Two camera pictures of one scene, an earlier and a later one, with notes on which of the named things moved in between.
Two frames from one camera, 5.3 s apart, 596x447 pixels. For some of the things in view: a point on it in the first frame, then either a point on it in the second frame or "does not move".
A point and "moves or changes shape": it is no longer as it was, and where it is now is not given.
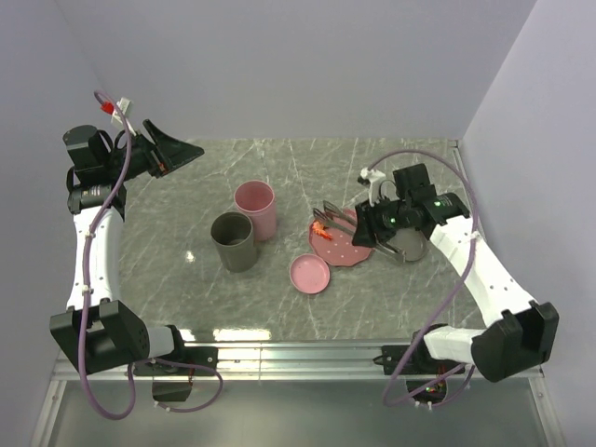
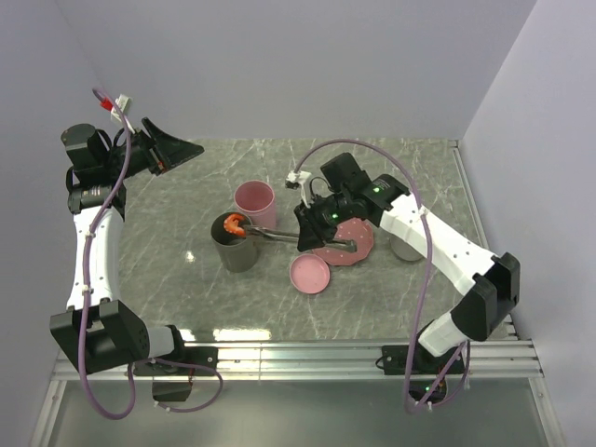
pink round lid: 309,273 does not move
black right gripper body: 391,218 → 327,213
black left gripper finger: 173,152 does not move
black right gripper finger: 367,219 → 303,215
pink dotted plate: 339,250 does not move
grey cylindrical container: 233,235 does not move
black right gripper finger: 364,235 → 310,237
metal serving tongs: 336,219 → 292,237
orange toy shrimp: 319,229 moves or changes shape
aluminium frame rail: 353,360 does not move
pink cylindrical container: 256,198 does not move
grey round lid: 412,242 does not move
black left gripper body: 142,157 does not move
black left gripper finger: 172,155 does not move
